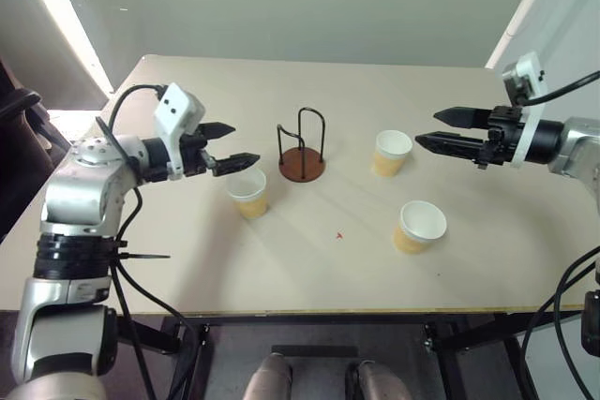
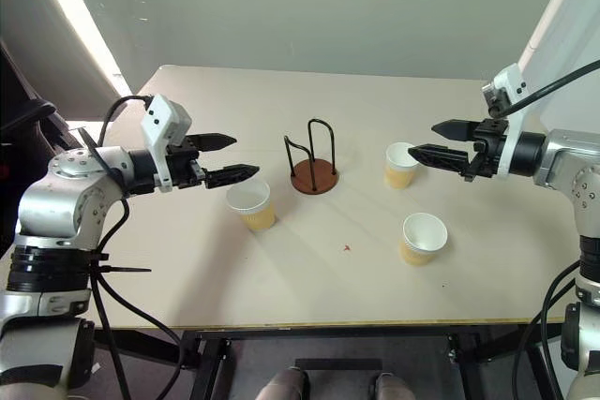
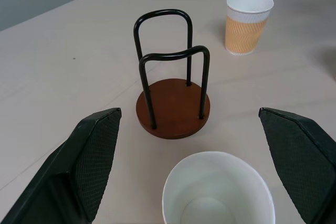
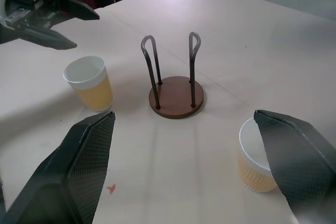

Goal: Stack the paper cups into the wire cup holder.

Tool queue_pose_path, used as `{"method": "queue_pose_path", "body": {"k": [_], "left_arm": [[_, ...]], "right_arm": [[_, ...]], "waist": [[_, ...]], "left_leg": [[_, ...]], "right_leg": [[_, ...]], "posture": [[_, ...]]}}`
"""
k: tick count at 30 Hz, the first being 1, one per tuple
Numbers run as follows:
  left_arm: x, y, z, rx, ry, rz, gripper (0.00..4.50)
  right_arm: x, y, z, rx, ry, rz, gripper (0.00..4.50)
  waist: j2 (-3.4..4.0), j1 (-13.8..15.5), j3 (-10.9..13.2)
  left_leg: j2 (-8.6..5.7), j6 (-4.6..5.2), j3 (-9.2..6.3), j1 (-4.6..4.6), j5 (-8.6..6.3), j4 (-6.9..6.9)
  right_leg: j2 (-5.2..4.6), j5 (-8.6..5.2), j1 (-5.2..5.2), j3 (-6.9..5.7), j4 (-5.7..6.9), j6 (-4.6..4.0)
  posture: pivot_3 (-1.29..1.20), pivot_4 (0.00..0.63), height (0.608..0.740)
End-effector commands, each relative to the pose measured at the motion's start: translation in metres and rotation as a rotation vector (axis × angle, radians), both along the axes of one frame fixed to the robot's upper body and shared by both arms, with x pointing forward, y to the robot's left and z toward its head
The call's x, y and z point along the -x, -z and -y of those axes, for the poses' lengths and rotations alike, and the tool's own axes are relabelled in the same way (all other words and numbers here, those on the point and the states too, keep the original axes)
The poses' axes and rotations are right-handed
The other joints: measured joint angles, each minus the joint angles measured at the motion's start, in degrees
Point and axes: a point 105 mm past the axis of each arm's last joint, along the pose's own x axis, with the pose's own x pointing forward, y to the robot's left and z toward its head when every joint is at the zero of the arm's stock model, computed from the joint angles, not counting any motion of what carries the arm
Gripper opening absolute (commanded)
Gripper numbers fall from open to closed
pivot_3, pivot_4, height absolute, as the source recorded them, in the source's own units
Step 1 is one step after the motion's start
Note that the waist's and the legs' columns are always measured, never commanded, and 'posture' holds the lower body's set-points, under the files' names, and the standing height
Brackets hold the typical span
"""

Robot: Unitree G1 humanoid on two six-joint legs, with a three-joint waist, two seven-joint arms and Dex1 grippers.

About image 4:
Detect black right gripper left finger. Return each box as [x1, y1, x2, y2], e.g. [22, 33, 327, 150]
[0, 111, 117, 224]

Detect yellow and white paper cup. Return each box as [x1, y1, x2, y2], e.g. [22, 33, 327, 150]
[62, 56, 114, 113]
[237, 118, 279, 194]

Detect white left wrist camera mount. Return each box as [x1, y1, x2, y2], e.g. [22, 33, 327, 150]
[0, 0, 25, 28]

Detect wooden cup holder stand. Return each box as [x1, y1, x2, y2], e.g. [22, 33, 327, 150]
[140, 31, 207, 120]

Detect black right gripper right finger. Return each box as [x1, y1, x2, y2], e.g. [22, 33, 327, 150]
[253, 109, 336, 224]

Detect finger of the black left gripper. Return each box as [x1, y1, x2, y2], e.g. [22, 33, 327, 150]
[0, 24, 78, 51]
[51, 0, 101, 26]

